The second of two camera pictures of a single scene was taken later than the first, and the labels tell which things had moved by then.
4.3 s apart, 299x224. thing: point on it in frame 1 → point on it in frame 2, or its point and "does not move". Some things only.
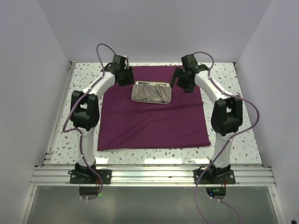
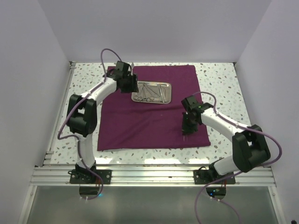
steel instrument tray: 150,92 does not move
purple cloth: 126,124 does not move
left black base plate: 105,175 does not move
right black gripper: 189,88 → 186,129
